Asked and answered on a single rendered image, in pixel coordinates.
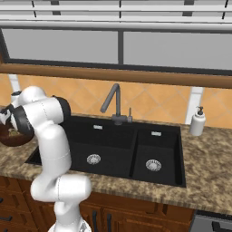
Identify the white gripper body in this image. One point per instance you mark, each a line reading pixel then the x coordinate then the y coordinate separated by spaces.
pixel 4 115

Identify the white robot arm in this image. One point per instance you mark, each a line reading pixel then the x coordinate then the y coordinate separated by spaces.
pixel 50 142

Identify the dark brown bowl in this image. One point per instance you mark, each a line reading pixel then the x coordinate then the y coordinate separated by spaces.
pixel 13 140

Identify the black double sink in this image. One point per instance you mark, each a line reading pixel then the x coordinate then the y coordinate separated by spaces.
pixel 111 145

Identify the brown wooden cupboard door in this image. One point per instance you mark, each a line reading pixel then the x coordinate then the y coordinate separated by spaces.
pixel 136 225
pixel 87 219

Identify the brown wooden drawer front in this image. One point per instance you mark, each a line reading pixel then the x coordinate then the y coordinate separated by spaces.
pixel 18 222
pixel 12 201

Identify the dark grey tap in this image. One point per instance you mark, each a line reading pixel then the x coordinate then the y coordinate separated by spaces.
pixel 116 99

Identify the brown wooden window sill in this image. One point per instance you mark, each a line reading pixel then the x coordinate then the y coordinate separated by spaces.
pixel 120 75

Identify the white window blinds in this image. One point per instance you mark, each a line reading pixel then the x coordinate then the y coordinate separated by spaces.
pixel 120 12

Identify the brown wooden fixed front panel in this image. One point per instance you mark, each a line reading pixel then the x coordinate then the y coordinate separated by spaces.
pixel 136 205

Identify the white soap dispenser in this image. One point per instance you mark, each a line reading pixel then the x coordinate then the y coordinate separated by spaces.
pixel 197 123

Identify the grey dishwasher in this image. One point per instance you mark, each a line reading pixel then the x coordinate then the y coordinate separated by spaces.
pixel 211 223

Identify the window with dark frame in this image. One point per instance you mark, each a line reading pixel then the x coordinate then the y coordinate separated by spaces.
pixel 157 50

